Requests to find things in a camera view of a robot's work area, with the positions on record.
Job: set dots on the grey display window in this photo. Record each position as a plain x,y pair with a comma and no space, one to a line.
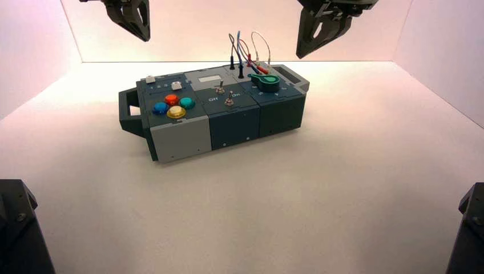
210,79

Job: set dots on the metal toggle switch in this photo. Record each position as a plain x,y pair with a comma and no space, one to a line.
220,89
229,101

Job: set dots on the blue dome push button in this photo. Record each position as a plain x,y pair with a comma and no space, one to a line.
160,109

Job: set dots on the green rotary knob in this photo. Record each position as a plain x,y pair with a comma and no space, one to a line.
270,84

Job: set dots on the teal dome push button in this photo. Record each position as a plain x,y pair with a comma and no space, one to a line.
187,103

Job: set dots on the white square key button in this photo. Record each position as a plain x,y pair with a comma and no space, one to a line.
150,79
176,86

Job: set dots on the red dome push button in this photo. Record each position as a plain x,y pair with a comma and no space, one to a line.
171,100

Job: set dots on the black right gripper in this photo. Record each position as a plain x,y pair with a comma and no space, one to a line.
340,5

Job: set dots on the dark teal grey control box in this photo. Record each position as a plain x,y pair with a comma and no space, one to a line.
234,125

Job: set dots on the yellow dome push button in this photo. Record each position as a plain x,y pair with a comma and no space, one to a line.
176,112

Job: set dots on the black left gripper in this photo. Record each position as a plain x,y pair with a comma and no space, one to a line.
92,1

